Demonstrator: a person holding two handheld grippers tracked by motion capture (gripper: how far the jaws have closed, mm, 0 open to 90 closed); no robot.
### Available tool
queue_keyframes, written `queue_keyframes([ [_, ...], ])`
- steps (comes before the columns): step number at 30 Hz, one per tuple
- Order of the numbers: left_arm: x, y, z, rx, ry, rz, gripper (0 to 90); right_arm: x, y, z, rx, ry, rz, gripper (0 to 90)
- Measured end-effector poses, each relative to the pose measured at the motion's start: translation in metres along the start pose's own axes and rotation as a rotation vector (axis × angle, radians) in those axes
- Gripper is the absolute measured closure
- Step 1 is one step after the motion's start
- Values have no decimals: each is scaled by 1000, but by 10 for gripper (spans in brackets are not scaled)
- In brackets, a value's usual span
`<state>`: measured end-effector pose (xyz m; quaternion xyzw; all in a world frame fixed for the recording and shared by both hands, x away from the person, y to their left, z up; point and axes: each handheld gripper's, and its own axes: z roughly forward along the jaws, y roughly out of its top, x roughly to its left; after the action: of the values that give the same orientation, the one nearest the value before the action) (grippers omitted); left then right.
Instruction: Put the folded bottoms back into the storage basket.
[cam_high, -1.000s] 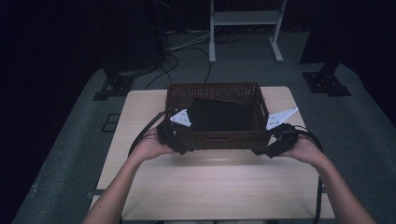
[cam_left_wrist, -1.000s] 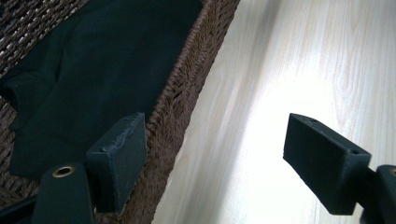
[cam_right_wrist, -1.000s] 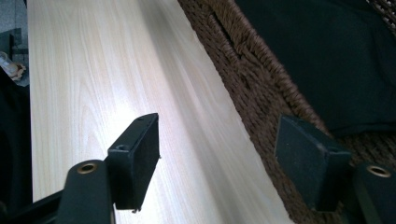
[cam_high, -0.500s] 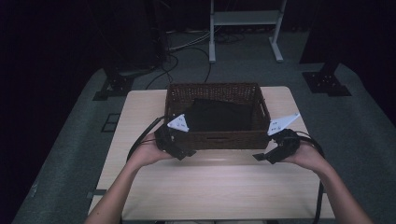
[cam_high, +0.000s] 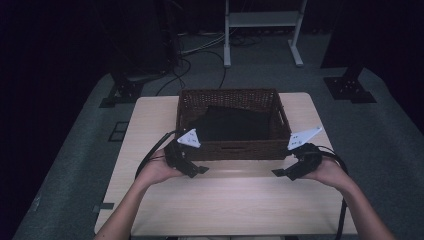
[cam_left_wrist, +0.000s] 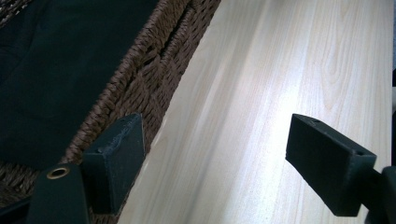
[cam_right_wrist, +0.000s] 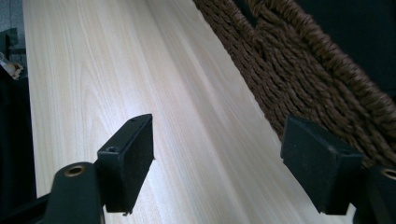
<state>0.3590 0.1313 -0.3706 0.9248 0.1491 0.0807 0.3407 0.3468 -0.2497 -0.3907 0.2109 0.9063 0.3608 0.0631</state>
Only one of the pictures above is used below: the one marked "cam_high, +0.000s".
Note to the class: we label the person's right hand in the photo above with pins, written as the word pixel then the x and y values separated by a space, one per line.
pixel 331 173

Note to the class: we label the brown wicker basket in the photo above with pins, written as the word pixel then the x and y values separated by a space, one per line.
pixel 233 153

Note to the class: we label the black tape strip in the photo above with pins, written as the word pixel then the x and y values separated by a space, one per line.
pixel 103 206

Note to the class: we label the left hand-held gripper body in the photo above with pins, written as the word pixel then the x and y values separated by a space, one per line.
pixel 176 156

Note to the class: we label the white metal stand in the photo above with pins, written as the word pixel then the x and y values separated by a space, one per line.
pixel 263 19

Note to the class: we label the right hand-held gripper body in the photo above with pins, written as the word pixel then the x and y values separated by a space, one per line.
pixel 306 160

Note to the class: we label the black stand base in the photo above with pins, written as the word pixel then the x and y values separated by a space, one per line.
pixel 348 88
pixel 125 91

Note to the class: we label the person's left hand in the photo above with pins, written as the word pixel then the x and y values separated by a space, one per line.
pixel 155 171

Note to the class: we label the black cloth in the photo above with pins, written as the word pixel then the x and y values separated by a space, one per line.
pixel 230 123

